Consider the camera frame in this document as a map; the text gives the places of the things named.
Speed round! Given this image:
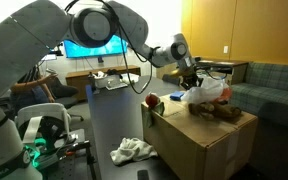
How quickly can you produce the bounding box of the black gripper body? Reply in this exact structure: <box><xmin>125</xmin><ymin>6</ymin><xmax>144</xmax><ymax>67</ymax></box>
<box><xmin>179</xmin><ymin>69</ymin><xmax>200</xmax><ymax>90</ymax></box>

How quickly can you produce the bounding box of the white plastic bag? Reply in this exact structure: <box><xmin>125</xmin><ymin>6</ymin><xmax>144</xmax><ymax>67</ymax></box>
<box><xmin>181</xmin><ymin>77</ymin><xmax>232</xmax><ymax>104</ymax></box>

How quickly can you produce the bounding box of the brown plush toy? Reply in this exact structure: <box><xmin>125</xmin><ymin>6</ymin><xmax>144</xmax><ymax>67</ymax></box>
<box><xmin>188</xmin><ymin>102</ymin><xmax>242</xmax><ymax>120</ymax></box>

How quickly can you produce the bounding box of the dark grey eraser block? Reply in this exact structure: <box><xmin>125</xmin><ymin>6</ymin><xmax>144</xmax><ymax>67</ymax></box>
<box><xmin>137</xmin><ymin>170</ymin><xmax>150</xmax><ymax>180</ymax></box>

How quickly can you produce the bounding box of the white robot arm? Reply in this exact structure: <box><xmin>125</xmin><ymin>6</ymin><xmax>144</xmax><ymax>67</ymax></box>
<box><xmin>0</xmin><ymin>0</ymin><xmax>191</xmax><ymax>180</ymax></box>

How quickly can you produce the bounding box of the large cardboard box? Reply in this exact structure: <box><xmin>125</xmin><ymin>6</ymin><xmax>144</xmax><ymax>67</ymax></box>
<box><xmin>141</xmin><ymin>95</ymin><xmax>258</xmax><ymax>180</ymax></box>

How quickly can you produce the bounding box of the blue sponge cloth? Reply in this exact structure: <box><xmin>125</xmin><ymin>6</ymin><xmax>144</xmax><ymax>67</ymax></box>
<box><xmin>170</xmin><ymin>91</ymin><xmax>184</xmax><ymax>101</ymax></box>

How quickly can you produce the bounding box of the wooden cabinet shelf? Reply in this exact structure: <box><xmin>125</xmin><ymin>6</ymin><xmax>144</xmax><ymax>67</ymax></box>
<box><xmin>197</xmin><ymin>60</ymin><xmax>248</xmax><ymax>85</ymax></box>

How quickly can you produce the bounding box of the red apple toy with leaves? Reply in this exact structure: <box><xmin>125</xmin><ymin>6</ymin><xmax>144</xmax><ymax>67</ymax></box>
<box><xmin>144</xmin><ymin>93</ymin><xmax>165</xmax><ymax>128</ymax></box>

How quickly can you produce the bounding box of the green plaid sofa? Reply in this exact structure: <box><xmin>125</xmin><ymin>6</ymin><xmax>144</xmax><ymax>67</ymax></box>
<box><xmin>230</xmin><ymin>62</ymin><xmax>288</xmax><ymax>127</ymax></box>

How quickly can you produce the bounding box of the white crumpled cloth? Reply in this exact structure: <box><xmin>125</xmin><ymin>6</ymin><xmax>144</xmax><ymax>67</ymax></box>
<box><xmin>110</xmin><ymin>138</ymin><xmax>158</xmax><ymax>165</ymax></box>

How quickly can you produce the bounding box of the low wooden sideboard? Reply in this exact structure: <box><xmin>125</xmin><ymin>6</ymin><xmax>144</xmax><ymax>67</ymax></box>
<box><xmin>65</xmin><ymin>64</ymin><xmax>142</xmax><ymax>103</ymax></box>

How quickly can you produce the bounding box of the seated person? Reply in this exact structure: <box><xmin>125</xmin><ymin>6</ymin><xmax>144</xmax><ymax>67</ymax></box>
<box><xmin>10</xmin><ymin>66</ymin><xmax>57</xmax><ymax>113</ymax></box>

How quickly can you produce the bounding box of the wall television screen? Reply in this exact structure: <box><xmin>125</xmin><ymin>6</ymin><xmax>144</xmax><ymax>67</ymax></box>
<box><xmin>63</xmin><ymin>34</ymin><xmax>128</xmax><ymax>59</ymax></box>

